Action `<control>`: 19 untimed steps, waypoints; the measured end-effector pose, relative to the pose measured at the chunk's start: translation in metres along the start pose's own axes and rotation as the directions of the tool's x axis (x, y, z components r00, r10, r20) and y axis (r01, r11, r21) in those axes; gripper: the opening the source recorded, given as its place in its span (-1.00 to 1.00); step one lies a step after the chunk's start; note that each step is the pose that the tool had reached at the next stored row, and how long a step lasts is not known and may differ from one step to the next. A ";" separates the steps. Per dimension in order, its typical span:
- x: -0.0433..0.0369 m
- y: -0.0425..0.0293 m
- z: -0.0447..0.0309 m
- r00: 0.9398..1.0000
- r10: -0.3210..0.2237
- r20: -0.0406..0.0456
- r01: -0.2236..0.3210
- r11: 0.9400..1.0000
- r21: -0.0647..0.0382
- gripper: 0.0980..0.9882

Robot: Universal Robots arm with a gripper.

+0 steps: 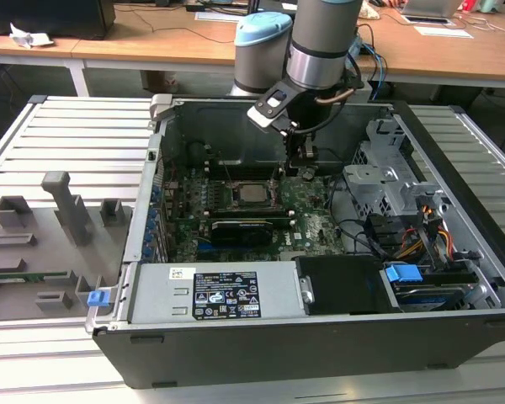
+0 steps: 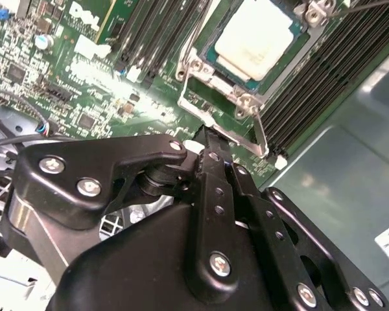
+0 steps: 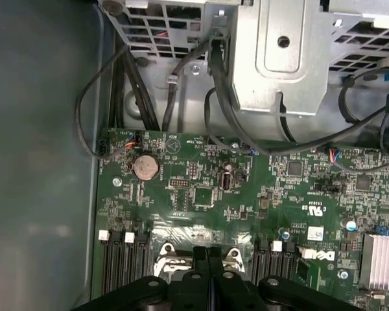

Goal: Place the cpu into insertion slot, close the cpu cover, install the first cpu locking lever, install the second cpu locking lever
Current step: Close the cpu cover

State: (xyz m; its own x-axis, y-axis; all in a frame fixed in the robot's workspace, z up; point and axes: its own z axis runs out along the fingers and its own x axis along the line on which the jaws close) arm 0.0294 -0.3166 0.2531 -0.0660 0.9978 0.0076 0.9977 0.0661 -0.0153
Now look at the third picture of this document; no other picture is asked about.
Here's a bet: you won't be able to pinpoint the black open PC case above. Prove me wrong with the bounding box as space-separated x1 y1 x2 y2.
0 0 389 311

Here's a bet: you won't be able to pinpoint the RAM slot white clips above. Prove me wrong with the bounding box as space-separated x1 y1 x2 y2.
123 231 137 284
269 240 283 279
98 229 113 294

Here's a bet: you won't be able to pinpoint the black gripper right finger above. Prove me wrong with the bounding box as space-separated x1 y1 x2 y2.
207 246 348 311

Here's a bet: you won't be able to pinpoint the round coin battery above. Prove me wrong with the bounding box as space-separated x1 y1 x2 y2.
131 154 159 181

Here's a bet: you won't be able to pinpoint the silver finned heatsink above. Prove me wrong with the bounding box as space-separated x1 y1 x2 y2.
359 233 389 289

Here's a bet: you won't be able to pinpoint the silver metal drive cage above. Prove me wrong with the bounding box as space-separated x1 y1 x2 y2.
99 0 389 117

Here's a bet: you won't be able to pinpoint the thin black cable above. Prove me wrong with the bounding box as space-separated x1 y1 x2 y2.
75 45 132 159
204 87 259 155

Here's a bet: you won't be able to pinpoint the RAM slot black clips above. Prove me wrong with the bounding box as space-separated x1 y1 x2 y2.
112 230 124 289
135 233 152 279
282 241 296 282
257 240 270 282

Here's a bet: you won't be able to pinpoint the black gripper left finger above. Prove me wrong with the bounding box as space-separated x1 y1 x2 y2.
71 246 211 311

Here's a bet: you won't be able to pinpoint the silver internal USB port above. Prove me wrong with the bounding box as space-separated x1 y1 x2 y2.
219 171 236 192

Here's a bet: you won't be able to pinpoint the CPU socket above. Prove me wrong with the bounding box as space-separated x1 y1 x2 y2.
152 241 249 286

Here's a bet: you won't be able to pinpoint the green motherboard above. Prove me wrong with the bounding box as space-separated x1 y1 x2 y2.
92 128 389 311

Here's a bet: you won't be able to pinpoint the thick black cable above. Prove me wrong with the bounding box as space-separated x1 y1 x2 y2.
208 34 389 156
124 48 160 130

